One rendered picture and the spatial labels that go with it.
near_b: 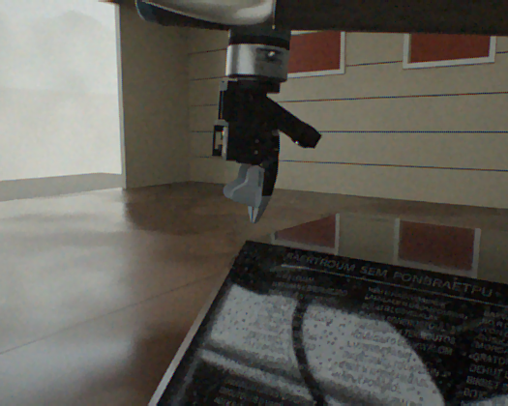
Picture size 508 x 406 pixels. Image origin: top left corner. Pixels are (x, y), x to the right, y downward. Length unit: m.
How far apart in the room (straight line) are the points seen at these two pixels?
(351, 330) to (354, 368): 0.05
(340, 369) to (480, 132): 6.37
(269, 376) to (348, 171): 6.92
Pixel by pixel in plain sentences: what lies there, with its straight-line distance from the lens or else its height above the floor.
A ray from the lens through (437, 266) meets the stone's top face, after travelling 0.63.
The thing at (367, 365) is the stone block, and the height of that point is 0.73.
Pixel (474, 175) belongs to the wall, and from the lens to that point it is 6.88.
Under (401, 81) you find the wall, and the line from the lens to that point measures 7.17.
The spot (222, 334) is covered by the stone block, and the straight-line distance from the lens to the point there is 0.66.
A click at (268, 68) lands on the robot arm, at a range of 0.66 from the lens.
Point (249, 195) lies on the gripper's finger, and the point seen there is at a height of 0.90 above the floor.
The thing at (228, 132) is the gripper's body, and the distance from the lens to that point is 0.65.
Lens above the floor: 0.99
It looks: 10 degrees down
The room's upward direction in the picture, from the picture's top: straight up
